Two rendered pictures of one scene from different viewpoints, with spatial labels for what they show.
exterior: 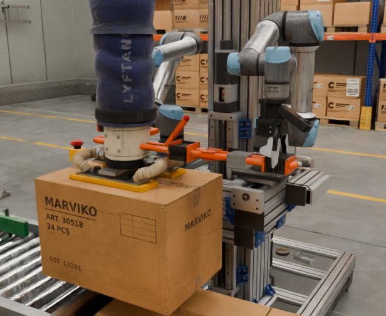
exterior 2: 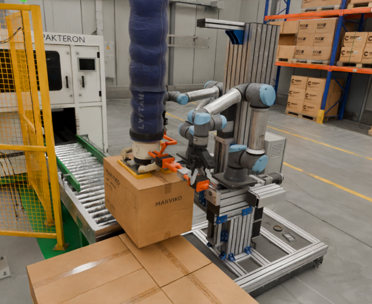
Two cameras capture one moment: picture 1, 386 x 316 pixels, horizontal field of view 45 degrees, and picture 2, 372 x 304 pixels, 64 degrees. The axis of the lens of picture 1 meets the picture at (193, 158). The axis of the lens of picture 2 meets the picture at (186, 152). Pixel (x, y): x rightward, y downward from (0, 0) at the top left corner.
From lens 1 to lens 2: 84 cm
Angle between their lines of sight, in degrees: 24
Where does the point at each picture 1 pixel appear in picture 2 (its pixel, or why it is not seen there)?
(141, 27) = (150, 88)
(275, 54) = (197, 118)
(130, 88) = (142, 120)
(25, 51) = (203, 65)
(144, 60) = (153, 106)
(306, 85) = (256, 133)
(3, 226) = not seen: hidden behind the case
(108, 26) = (133, 85)
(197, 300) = (176, 243)
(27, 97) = not seen: hidden behind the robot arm
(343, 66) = not seen: outside the picture
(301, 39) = (253, 103)
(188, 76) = (298, 91)
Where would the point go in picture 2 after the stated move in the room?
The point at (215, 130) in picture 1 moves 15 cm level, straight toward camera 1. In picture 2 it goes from (217, 147) to (208, 152)
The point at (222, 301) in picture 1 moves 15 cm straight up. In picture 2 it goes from (188, 249) to (189, 230)
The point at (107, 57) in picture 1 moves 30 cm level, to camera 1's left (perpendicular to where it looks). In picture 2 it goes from (133, 102) to (95, 96)
